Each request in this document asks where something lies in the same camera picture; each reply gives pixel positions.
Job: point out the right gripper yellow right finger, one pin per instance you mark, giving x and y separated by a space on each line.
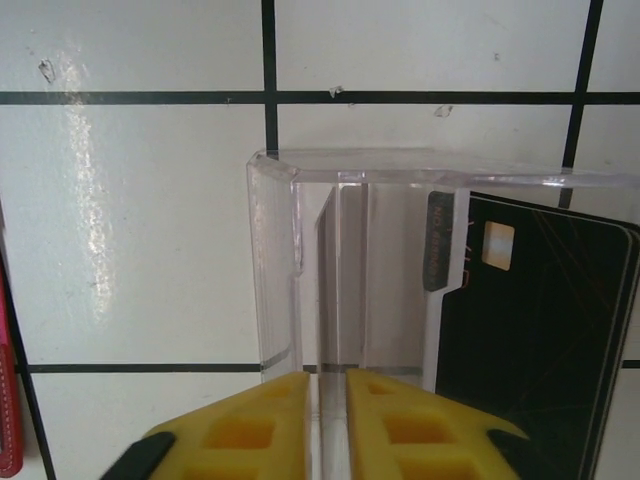
425 440

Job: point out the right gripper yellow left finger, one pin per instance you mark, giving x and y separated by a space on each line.
235 440

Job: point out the red leather card holder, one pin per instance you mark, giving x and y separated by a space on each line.
7 400

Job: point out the black credit card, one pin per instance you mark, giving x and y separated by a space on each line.
630 300
540 325

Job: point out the clear acrylic card stand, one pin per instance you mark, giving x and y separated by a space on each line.
350 275

